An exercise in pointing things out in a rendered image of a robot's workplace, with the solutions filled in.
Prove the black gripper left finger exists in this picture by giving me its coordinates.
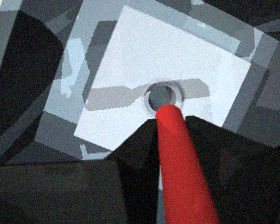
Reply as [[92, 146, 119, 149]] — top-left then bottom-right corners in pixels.
[[0, 119, 160, 224]]

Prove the red peg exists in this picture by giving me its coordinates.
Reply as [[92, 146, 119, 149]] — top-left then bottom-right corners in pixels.
[[155, 104, 221, 224]]

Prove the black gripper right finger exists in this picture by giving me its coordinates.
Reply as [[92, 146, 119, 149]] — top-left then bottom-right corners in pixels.
[[185, 115, 280, 224]]

